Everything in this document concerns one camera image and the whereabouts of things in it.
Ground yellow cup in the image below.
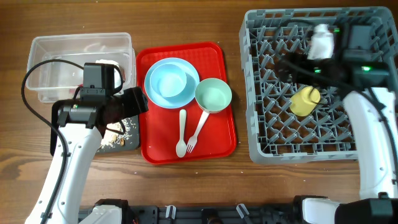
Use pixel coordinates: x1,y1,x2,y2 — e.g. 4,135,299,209
289,86,321,116

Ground light blue bowl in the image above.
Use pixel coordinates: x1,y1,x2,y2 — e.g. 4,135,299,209
150,63,187,98

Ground mint green bowl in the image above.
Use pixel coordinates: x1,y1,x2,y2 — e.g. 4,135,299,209
195,78,232,113

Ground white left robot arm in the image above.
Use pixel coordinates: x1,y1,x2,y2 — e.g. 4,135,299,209
24,60,148,223

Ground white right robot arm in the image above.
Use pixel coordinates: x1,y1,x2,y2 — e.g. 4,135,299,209
275,54,397,223

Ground rice food waste pile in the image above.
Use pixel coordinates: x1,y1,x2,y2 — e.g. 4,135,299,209
100,117,139,149

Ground black waste tray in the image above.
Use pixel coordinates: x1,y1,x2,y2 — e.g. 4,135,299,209
50,101,140,156

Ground clear plastic waste bin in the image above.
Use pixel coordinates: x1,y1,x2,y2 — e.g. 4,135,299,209
25,32,136,103

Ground grey dishwasher rack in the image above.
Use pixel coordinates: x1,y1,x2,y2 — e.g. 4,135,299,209
239,6,397,164

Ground light blue plate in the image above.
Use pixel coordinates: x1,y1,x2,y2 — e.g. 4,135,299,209
144,57,200,109

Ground white plastic spoon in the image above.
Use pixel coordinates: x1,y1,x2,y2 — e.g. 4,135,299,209
176,109,187,158

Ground white plastic fork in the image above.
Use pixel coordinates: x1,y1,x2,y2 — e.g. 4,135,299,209
187,111,209,153

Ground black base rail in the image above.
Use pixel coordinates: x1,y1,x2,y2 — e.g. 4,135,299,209
131,195,307,224

